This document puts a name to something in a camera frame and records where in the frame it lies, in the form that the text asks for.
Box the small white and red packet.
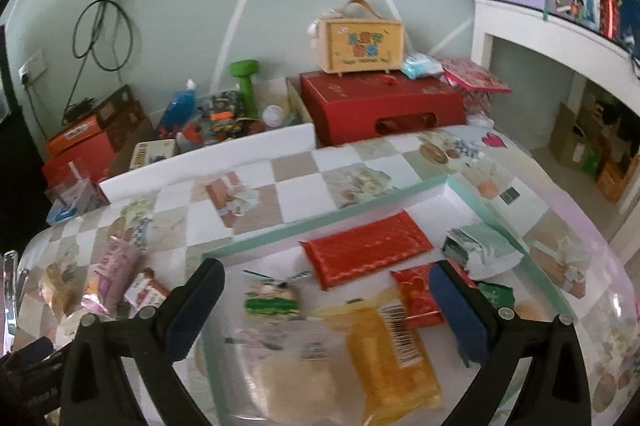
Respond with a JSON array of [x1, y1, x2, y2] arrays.
[[122, 268, 171, 312]]

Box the wall socket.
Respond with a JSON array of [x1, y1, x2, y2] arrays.
[[19, 50, 48, 84]]

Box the pile of small toys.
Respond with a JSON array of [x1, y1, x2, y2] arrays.
[[180, 90, 251, 144]]

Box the black cable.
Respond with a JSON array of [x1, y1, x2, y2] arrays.
[[65, 0, 133, 122]]

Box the red snack packet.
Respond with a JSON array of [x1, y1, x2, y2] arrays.
[[390, 263, 476, 332]]

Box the white board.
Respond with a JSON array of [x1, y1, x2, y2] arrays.
[[98, 123, 317, 203]]

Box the white shelf unit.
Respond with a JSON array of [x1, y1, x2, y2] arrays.
[[472, 0, 640, 227]]

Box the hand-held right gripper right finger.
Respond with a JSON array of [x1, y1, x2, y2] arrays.
[[429, 260, 593, 426]]

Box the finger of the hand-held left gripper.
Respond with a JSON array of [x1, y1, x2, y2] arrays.
[[0, 337, 55, 369]]

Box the orange storage box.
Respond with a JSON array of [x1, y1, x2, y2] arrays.
[[595, 156, 640, 202]]

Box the purple snack packet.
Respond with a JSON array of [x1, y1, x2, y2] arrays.
[[82, 236, 143, 317]]

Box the red patterned packet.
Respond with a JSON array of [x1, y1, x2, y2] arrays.
[[298, 211, 435, 292]]

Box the red patterned gift bag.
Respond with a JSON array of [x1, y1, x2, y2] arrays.
[[435, 56, 513, 94]]

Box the dark brown printed box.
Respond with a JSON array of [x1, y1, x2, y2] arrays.
[[95, 85, 151, 147]]

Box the yellow wooden box with handle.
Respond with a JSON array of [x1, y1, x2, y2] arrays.
[[307, 0, 405, 74]]

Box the plain red gift box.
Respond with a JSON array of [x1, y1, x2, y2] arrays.
[[42, 133, 126, 187]]

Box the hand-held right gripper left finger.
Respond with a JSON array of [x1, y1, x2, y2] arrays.
[[57, 257, 226, 426]]

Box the orange snack packet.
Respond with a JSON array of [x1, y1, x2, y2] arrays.
[[320, 296, 443, 426]]

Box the brown cardboard box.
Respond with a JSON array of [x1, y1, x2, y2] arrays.
[[550, 103, 591, 169]]

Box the white and green packet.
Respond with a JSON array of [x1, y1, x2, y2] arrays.
[[441, 223, 523, 274]]

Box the white printed card box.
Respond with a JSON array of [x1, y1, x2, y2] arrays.
[[129, 138, 178, 171]]

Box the black power adapter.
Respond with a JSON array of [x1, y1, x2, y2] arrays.
[[62, 98, 98, 122]]

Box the long orange box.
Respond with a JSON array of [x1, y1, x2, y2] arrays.
[[45, 116, 101, 157]]

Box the green dumbbell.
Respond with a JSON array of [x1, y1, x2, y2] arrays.
[[228, 60, 261, 119]]

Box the clear plastic box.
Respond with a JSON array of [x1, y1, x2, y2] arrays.
[[45, 158, 111, 222]]

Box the green cartoon cow snack packet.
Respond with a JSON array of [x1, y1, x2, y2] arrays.
[[242, 270, 313, 322]]

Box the blue bottle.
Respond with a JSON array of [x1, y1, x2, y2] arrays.
[[157, 78, 198, 139]]

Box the red gift box with handle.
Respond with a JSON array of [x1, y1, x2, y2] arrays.
[[300, 70, 468, 148]]

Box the small dark green packet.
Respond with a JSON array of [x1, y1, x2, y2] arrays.
[[477, 281, 516, 309]]

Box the white tray with green rim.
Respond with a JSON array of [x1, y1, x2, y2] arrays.
[[200, 173, 576, 426]]

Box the light blue tissue pack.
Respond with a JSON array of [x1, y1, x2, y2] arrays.
[[400, 53, 445, 80]]

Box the bun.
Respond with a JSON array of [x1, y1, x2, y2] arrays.
[[220, 313, 361, 426]]

